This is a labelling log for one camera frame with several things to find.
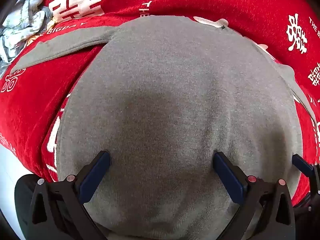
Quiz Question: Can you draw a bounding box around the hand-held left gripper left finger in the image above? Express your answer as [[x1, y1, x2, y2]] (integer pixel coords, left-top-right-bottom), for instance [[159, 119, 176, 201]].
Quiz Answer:
[[26, 150, 112, 240]]

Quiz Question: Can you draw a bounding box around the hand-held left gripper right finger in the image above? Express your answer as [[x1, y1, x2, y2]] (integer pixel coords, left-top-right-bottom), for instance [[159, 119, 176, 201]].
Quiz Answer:
[[213, 151, 297, 240]]

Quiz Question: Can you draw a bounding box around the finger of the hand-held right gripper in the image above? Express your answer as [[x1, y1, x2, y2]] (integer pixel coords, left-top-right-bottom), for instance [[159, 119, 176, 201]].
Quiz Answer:
[[292, 154, 320, 207]]

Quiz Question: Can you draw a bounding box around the grey knit garment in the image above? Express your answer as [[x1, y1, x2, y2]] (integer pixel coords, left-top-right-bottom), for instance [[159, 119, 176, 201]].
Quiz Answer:
[[10, 15, 317, 240]]

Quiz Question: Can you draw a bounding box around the floral patterned cloth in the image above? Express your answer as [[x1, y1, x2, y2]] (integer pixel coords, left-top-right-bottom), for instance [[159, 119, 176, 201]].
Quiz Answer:
[[0, 0, 54, 67]]

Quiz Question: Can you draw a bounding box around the red printed blanket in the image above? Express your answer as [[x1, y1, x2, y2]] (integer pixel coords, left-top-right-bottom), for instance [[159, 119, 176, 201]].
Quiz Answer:
[[0, 0, 320, 207]]

